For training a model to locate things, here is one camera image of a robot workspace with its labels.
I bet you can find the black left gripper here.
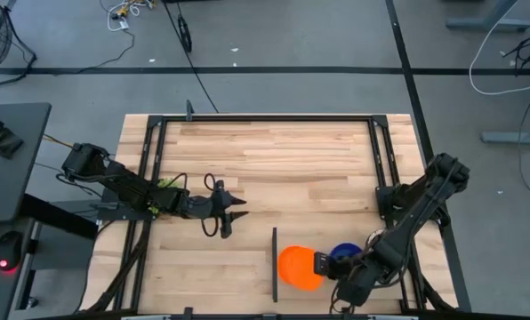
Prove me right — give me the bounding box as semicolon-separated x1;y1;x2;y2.
175;180;250;239

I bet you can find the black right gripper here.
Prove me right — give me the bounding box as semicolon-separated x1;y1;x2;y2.
313;251;382;308

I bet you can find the purple plastic mini bowl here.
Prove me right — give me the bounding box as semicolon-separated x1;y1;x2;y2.
329;242;364;263

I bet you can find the orange plastic mini bowl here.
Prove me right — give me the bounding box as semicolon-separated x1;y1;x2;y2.
277;244;317;284
291;266;326;292

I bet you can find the green artificial plant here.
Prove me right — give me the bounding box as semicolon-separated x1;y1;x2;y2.
148;176;181;215

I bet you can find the grey desk foot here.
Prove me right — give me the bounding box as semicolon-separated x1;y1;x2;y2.
446;0;530;33
480;130;530;146

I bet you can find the black side desk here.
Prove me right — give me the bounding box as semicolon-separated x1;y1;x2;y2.
0;102;52;224

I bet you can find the black computer mouse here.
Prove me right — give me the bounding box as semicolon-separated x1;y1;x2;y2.
0;230;24;273

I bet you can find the black cloth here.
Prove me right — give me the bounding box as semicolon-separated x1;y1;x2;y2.
0;126;25;160

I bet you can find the black aluminium table frame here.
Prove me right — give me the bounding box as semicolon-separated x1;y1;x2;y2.
121;113;426;320

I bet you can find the black cable bundle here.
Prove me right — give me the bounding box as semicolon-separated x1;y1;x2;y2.
83;220;153;313

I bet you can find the long black floor cable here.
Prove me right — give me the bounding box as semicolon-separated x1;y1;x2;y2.
162;0;221;115

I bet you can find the white yellow cable bundle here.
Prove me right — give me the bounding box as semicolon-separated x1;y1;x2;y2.
106;0;157;33

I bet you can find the white floor cable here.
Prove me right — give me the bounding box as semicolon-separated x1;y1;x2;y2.
468;0;530;97

